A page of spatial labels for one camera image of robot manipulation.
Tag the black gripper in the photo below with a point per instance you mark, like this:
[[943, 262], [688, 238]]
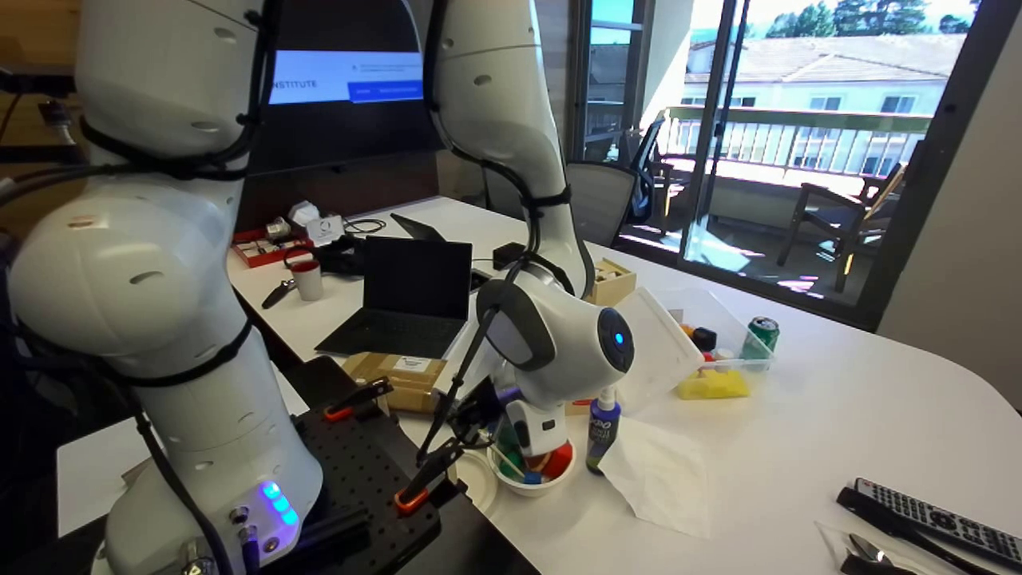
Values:
[[501, 411]]

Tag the light wooden chopstick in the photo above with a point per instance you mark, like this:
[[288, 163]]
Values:
[[515, 462]]

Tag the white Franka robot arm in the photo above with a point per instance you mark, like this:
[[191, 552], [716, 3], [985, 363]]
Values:
[[138, 288]]

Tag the white bowl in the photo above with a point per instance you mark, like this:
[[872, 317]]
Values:
[[531, 489]]

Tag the red toy block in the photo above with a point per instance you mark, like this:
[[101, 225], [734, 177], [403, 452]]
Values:
[[558, 462]]

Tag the black and orange clamp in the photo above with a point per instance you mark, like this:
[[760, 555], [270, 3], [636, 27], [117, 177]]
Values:
[[357, 399], [428, 478]]

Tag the flat brown cardboard box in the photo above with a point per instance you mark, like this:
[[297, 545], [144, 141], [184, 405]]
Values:
[[400, 371]]

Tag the white paper sheet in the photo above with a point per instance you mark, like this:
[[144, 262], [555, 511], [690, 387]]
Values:
[[655, 468]]

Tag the clear plastic bin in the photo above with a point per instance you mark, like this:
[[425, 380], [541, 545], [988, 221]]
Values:
[[671, 352]]

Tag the open black laptop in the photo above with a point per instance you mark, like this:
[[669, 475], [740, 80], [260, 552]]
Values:
[[410, 292]]

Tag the black round device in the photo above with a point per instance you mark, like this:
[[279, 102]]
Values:
[[509, 257]]

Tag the wooden block with holes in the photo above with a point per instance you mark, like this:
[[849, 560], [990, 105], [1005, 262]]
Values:
[[614, 281]]

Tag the black and red toy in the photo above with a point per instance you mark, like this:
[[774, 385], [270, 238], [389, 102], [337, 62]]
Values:
[[703, 338]]

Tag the black flat device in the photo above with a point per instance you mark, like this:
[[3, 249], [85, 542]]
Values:
[[417, 226]]

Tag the black pouch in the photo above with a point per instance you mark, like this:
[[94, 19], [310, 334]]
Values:
[[342, 257]]

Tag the grey office chair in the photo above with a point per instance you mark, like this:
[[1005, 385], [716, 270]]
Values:
[[603, 202]]

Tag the white cup with red lid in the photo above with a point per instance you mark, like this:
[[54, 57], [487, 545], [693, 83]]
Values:
[[308, 279]]

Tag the green drink can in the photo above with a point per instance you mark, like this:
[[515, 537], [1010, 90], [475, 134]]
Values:
[[760, 338]]

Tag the black marker pen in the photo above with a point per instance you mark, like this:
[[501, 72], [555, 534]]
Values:
[[279, 294]]

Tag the crumpled white cloth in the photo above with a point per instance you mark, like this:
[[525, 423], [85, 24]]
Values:
[[320, 225]]

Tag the red flat box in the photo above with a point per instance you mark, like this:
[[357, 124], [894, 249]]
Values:
[[267, 253]]

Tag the dark metal utensil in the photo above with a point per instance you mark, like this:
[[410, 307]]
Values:
[[867, 552]]

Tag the dark wooden balcony chair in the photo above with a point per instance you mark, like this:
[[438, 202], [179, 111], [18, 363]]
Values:
[[835, 218]]

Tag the balcony railing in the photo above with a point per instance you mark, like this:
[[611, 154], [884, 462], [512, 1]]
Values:
[[794, 146]]

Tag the black remote control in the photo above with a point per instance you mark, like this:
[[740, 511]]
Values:
[[937, 526]]

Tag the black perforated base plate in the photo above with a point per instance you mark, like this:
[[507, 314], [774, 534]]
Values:
[[361, 480]]

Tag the wall monitor with Toyota logo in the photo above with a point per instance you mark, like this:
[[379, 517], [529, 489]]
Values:
[[340, 77]]

